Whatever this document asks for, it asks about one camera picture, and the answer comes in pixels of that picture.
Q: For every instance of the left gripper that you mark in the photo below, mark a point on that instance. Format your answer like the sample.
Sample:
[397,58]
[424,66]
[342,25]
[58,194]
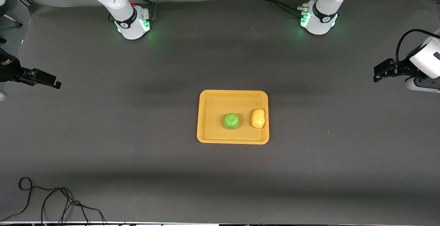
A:
[405,69]

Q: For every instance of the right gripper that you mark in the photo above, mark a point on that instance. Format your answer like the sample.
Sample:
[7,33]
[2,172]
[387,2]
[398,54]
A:
[9,71]

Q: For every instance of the yellow potato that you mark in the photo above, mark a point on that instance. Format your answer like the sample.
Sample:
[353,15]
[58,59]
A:
[258,118]

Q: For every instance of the green apple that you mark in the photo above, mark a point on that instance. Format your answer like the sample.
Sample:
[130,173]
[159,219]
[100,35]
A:
[232,121]

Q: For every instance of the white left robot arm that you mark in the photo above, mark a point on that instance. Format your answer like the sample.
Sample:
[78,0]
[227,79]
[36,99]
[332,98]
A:
[323,13]

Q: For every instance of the orange plastic tray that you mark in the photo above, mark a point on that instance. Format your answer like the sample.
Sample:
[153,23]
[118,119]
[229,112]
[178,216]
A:
[213,116]

